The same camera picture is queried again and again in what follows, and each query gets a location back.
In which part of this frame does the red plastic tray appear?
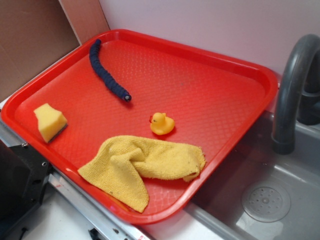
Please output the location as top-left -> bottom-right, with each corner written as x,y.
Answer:
1,29 -> 278,225

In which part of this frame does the silver metal rail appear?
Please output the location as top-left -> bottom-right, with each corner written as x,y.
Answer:
0,119 -> 151,240

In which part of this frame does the brown cardboard panel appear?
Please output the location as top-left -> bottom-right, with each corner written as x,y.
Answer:
0,0 -> 110,101

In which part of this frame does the grey plastic sink basin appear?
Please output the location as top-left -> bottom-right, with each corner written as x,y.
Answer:
185,112 -> 320,240

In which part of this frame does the sink drain cover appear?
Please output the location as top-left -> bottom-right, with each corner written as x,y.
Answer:
241,181 -> 291,223

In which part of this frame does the yellow rubber duck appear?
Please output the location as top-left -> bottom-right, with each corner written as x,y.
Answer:
149,112 -> 175,136

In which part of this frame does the yellow sponge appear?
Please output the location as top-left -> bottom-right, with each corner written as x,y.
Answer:
33,103 -> 68,143

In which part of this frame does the blue braided rope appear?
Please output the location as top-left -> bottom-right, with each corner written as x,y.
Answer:
88,38 -> 133,102

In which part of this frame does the yellow towel cloth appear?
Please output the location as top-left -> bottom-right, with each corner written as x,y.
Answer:
78,135 -> 206,213

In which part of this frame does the grey sink faucet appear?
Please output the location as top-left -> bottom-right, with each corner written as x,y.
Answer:
271,34 -> 320,155

